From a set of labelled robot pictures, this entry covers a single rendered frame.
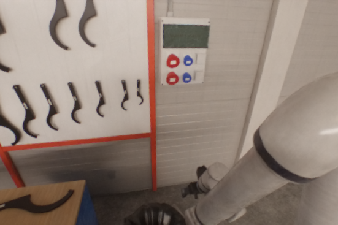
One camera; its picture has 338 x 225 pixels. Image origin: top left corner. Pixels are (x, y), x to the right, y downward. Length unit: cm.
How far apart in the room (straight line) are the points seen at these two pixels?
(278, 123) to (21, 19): 163
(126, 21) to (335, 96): 139
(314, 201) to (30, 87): 179
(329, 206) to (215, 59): 147
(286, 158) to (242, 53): 163
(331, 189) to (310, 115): 21
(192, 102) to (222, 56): 51
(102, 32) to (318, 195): 148
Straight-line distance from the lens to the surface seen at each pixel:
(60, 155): 211
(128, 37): 151
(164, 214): 149
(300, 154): 30
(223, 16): 174
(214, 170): 78
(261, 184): 39
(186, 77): 147
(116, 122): 175
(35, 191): 145
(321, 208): 50
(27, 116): 185
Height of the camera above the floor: 189
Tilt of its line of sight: 27 degrees down
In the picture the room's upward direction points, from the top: 1 degrees clockwise
